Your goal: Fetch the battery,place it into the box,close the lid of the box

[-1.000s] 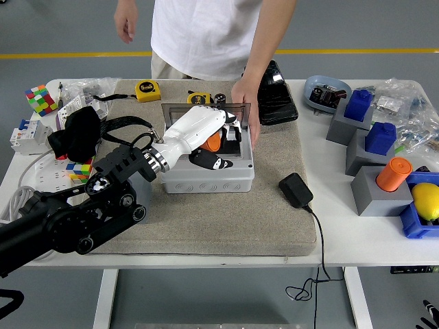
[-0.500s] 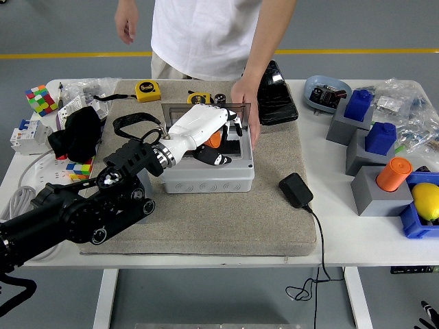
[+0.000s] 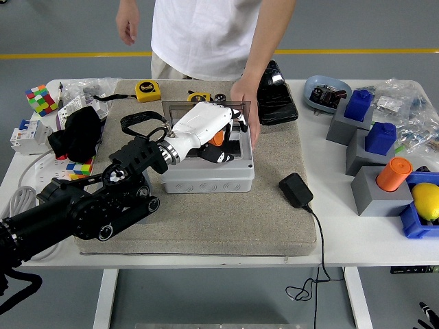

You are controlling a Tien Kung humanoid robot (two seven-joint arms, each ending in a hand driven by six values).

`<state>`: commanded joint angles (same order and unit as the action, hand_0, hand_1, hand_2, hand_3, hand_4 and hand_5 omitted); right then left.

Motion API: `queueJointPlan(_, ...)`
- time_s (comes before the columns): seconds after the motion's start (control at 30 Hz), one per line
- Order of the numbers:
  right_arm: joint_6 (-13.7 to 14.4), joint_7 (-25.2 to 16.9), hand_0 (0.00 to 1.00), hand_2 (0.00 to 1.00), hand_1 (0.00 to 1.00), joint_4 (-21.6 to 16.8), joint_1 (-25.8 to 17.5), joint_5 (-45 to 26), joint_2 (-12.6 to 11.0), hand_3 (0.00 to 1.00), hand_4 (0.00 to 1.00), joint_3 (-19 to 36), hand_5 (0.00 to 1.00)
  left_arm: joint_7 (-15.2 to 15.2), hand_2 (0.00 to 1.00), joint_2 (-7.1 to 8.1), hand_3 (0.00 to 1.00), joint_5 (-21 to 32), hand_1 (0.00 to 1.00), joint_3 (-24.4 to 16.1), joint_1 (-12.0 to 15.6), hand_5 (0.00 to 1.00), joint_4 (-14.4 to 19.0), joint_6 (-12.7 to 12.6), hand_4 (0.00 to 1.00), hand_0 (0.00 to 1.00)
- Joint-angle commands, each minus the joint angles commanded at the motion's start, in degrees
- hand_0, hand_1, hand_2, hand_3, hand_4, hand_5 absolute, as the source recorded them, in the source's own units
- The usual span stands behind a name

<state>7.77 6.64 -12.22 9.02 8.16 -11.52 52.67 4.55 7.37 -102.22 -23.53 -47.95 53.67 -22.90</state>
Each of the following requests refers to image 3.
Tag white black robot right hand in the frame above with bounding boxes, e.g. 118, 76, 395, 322
416, 301, 439, 329

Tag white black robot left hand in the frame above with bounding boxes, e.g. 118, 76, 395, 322
170, 101, 250, 165

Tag person's right hand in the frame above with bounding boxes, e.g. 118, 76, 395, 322
115, 5, 141, 47

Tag person's left hand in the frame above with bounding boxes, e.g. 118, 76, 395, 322
230, 73, 262, 151

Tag grey junction box tinted lid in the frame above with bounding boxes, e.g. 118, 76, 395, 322
160, 99, 257, 194

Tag blue block battery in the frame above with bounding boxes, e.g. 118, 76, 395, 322
364, 121, 398, 155
344, 89, 375, 123

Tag glossy black pedal device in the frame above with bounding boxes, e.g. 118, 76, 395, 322
256, 60, 299, 126

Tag black table control panel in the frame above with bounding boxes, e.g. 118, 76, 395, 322
390, 265, 439, 274

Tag blue-grey bowl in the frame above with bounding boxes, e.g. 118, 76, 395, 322
304, 75, 353, 115

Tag white table leg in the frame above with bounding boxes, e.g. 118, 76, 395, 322
344, 267, 373, 329
92, 268, 119, 329

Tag person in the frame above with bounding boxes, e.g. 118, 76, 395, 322
150, 0, 272, 82

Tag grey block round hole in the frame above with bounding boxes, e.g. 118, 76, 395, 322
350, 165, 414, 217
137, 167, 154, 226

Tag dark electronic components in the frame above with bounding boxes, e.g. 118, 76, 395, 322
309, 84, 348, 110

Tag blue plastic bin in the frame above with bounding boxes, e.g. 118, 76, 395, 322
399, 171, 439, 239

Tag grey block square hole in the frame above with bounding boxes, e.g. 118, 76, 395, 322
325, 99, 375, 147
345, 129, 399, 178

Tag grey-brown mat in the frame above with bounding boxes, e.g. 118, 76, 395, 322
73, 79, 317, 257

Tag white purple printed packet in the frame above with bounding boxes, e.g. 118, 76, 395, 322
54, 95, 86, 130

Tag black power adapter plug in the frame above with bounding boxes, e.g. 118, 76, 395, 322
278, 172, 314, 208

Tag yellow lemon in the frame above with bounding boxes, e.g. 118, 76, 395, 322
410, 182, 439, 222

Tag large colourful puzzle cube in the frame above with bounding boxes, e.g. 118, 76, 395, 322
24, 84, 59, 118

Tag black cloth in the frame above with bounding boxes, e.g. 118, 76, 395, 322
47, 106, 106, 162

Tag small colourful puzzle cube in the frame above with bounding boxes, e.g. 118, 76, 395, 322
66, 157, 95, 181

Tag small packet white parts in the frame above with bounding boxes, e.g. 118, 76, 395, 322
372, 95, 401, 114

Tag white power strip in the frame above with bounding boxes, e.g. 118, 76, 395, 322
34, 154, 75, 193

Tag clear plastic bags of parts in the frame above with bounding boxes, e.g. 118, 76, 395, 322
368, 77, 439, 154

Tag yellow tape measure with strap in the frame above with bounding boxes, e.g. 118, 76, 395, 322
93, 80, 162, 103

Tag black adapter cord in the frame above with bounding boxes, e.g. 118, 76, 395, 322
285, 204, 345, 329

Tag white circuit breaker blue switch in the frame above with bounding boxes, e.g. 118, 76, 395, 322
9, 119, 54, 156

